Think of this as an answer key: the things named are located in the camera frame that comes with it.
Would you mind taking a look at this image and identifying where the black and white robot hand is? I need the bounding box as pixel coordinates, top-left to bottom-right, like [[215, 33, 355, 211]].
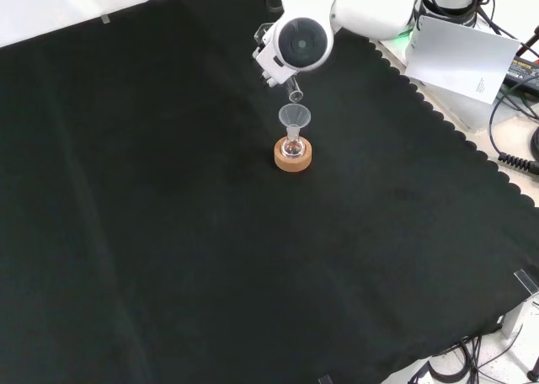
[[252, 23, 296, 88]]

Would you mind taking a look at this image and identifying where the clear graduated cylinder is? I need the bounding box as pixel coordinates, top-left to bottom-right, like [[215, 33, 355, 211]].
[[253, 21, 305, 104]]

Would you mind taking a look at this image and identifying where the clear round-bottom flask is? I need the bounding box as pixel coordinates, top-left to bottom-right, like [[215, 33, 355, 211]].
[[281, 126, 305, 157]]

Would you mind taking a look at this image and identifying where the clear plastic funnel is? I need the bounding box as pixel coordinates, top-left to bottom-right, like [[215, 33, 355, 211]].
[[278, 103, 312, 137]]

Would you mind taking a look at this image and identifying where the black bench cloth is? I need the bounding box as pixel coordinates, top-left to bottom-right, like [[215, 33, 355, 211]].
[[0, 0, 539, 384]]

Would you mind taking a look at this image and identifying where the pale board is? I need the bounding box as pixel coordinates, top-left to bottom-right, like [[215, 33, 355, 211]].
[[403, 14, 522, 105]]

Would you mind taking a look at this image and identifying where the black power adapter yellow label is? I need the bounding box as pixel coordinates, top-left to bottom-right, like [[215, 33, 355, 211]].
[[504, 57, 539, 88]]

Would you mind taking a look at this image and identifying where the cork ring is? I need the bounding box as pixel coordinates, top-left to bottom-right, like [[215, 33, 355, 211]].
[[273, 136, 314, 173]]

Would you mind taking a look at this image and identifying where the black coiled cable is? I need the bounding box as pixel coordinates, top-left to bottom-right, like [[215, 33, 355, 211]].
[[488, 80, 539, 175]]

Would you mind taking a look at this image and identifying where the black floor cable bundle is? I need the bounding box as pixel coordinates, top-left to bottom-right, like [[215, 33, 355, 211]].
[[406, 335, 539, 384]]

